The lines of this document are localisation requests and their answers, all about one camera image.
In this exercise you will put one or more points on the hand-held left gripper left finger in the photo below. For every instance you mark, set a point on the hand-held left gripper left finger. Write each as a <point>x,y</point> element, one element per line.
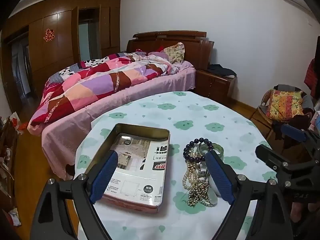
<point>105,175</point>

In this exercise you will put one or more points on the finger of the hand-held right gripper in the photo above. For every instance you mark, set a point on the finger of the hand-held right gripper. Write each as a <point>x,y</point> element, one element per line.
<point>271,158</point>
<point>293,133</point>

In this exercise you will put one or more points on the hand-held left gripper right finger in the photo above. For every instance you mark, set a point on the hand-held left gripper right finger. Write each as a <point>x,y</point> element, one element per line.
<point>220,177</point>

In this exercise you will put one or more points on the white jade bangle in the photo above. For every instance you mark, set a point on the white jade bangle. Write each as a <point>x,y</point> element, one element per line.
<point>213,188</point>

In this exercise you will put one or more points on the silver wristwatch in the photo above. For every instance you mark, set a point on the silver wristwatch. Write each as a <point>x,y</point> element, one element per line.
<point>203,173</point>

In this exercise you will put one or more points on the rectangular metal tin box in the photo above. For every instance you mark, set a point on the rectangular metal tin box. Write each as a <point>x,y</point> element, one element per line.
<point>100,150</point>

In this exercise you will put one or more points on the green jade bangle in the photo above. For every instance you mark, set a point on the green jade bangle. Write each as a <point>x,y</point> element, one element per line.
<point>218,148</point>

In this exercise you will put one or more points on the person's right hand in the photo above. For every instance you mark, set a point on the person's right hand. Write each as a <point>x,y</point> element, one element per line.
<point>298,211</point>

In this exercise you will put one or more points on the orange patterned cushion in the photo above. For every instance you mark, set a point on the orange patterned cushion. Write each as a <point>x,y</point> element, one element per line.
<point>283,105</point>

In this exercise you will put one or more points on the printed paper leaflet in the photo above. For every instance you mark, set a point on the printed paper leaflet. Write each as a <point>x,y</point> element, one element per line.
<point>140,167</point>

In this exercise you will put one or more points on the chair with clothes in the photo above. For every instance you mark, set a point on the chair with clothes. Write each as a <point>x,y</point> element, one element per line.
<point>262,115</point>

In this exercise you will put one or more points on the red hanging garment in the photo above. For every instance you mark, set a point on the red hanging garment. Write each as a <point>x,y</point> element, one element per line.
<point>310,77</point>

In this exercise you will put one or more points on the bed with pink sheet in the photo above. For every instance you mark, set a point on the bed with pink sheet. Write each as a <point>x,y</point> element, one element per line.
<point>140,97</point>

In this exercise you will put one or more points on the wooden nightstand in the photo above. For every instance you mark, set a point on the wooden nightstand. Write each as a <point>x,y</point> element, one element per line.
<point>215,85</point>

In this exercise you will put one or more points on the patchwork quilt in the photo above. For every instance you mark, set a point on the patchwork quilt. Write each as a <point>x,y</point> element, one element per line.
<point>100,82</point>

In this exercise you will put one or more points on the dark folded clothes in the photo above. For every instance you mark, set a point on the dark folded clothes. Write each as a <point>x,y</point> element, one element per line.
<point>221,70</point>

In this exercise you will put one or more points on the cluttered low wooden cabinet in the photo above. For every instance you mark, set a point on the cluttered low wooden cabinet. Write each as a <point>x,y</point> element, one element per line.
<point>8,160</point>

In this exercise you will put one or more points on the wooden headboard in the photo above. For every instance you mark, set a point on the wooden headboard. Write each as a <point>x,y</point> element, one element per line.
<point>195,47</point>

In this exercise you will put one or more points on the purple pillow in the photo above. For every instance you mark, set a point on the purple pillow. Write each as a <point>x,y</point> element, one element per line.
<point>157,54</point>

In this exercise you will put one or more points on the floral pillow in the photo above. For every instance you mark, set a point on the floral pillow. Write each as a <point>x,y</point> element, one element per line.
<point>175,51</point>

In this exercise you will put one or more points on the brown wooden wardrobe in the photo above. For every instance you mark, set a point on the brown wooden wardrobe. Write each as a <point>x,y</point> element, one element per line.
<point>60,42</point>

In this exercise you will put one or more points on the red paper wall decoration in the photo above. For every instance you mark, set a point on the red paper wall decoration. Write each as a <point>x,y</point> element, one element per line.
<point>48,35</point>

